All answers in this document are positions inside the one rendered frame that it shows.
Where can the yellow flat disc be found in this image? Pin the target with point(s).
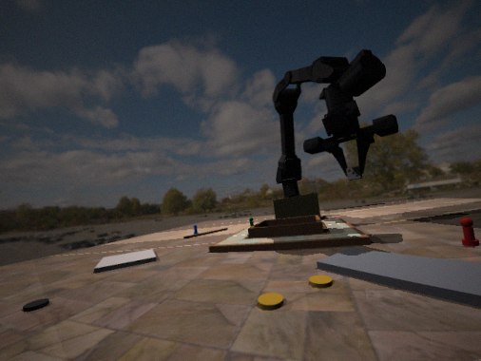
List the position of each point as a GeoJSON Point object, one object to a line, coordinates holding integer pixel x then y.
{"type": "Point", "coordinates": [321, 281]}
{"type": "Point", "coordinates": [270, 301]}

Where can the black flat disc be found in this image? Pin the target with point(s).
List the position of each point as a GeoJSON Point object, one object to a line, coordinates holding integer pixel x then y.
{"type": "Point", "coordinates": [35, 305]}

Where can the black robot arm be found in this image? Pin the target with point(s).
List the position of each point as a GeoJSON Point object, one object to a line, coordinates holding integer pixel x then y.
{"type": "Point", "coordinates": [346, 81]}

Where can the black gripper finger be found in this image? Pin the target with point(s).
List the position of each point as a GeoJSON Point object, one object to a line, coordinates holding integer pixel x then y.
{"type": "Point", "coordinates": [363, 145]}
{"type": "Point", "coordinates": [337, 152]}

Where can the black and grey die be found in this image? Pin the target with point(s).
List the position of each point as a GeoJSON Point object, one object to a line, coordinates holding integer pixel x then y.
{"type": "Point", "coordinates": [353, 173]}

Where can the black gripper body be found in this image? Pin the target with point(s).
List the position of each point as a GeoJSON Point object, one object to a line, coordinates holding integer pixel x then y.
{"type": "Point", "coordinates": [381, 126]}

